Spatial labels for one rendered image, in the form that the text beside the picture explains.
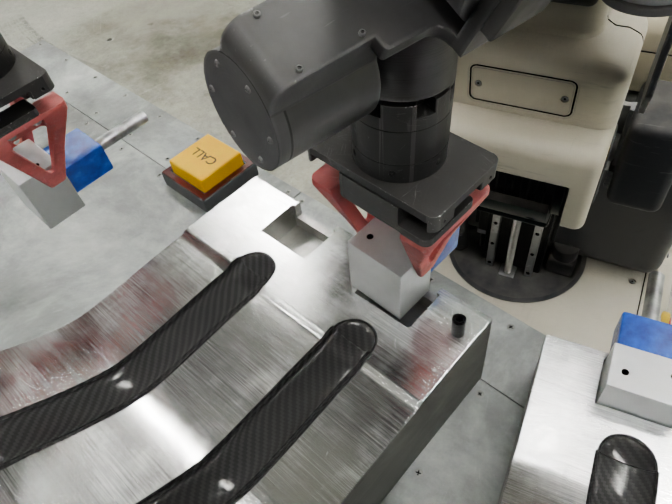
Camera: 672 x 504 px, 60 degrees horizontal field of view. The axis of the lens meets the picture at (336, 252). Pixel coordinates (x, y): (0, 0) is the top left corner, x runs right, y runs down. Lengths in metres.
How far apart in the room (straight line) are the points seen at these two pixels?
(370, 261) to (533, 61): 0.37
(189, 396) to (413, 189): 0.22
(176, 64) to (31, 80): 2.13
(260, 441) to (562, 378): 0.22
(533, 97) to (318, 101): 0.51
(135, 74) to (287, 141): 2.37
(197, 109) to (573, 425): 2.00
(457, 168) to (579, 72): 0.37
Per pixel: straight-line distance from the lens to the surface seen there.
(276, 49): 0.24
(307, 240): 0.53
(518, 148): 0.73
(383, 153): 0.33
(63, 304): 0.66
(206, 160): 0.68
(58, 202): 0.56
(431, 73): 0.30
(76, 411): 0.46
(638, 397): 0.45
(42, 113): 0.49
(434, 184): 0.34
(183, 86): 2.44
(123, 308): 0.51
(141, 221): 0.70
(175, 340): 0.48
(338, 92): 0.26
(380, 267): 0.41
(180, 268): 0.51
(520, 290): 1.24
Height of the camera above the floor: 1.26
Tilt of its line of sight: 49 degrees down
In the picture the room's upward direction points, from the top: 9 degrees counter-clockwise
